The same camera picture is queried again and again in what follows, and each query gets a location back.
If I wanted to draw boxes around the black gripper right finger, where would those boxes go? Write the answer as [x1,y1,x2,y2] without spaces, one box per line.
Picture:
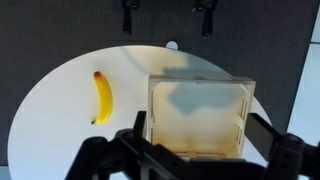
[245,113,280,161]

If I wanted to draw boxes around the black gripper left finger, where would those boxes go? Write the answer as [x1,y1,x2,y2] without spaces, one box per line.
[133,111,146,138]

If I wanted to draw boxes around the yellow banana plush toy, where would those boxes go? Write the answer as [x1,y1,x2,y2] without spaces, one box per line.
[92,71,113,125]

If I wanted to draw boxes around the light wooden tray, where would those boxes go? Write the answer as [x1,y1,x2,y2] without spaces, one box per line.
[143,75,255,160]

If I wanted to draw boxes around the round white table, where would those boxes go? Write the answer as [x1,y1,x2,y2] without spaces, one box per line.
[8,46,267,180]

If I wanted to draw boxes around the blue black clamp left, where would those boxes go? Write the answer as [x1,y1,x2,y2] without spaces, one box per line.
[121,0,141,35]

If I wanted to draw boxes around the blue black clamp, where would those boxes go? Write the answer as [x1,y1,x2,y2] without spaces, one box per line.
[121,0,141,35]
[192,0,219,37]

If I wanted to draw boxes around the blue black clamp right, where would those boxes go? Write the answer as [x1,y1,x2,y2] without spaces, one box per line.
[192,0,219,37]

